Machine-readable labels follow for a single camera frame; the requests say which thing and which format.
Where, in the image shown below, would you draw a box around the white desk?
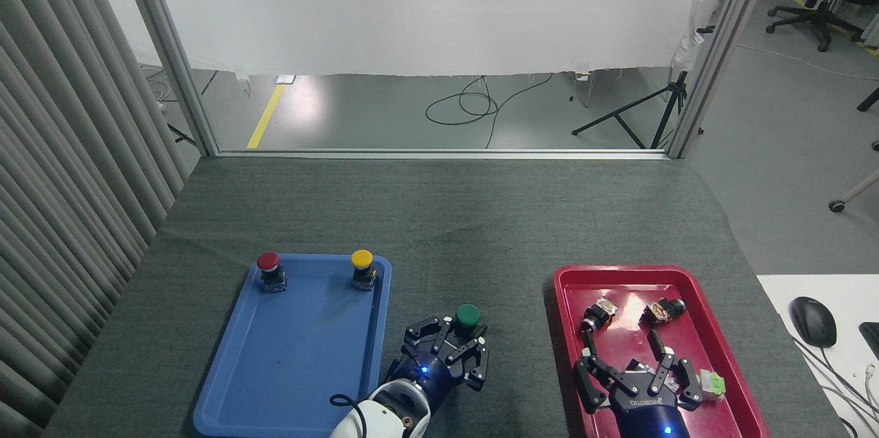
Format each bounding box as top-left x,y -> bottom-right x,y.
757,275 -> 879,438

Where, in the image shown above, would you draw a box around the grey pleated curtain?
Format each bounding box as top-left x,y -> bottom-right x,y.
0,0 -> 200,438

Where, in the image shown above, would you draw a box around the green and white switch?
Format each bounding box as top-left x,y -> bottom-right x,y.
697,369 -> 727,399

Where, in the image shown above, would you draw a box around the dark grey table cloth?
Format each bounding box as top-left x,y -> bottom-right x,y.
43,157 -> 849,438

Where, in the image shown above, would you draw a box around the black floor cable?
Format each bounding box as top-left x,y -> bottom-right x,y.
425,73 -> 554,149

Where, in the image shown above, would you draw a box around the black computer mouse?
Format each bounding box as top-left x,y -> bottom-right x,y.
790,297 -> 838,348

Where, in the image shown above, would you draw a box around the silver frame rail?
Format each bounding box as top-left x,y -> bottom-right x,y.
218,148 -> 670,161

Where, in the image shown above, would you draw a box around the white backdrop sheet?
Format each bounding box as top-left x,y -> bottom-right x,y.
82,0 -> 729,76

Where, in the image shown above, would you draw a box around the grey desk cables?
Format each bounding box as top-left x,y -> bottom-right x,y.
790,335 -> 879,438

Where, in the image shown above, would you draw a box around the blue plastic tray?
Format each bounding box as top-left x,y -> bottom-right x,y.
193,253 -> 393,438

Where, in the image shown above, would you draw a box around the black keyboard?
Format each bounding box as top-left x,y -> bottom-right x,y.
858,321 -> 879,360

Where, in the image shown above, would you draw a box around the white stand leg with wheel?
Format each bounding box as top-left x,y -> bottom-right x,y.
829,170 -> 879,214

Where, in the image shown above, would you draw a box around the red push button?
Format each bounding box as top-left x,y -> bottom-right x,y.
256,251 -> 288,293

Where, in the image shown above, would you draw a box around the silver frame post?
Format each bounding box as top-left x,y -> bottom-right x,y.
113,0 -> 220,157
666,0 -> 777,159

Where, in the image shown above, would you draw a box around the red plastic tray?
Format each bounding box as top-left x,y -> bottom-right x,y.
553,265 -> 771,438

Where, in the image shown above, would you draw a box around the yellow push button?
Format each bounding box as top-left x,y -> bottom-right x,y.
350,249 -> 378,292

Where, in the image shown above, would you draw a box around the black knob selector switch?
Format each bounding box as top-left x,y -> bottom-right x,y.
580,299 -> 619,336
640,297 -> 687,327

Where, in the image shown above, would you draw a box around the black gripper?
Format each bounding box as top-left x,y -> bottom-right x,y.
383,316 -> 490,413
573,330 -> 705,438

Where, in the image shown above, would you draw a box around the black tripod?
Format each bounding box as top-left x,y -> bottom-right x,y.
571,71 -> 689,150

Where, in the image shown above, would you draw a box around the green push button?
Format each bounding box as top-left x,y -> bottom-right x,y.
455,303 -> 482,340

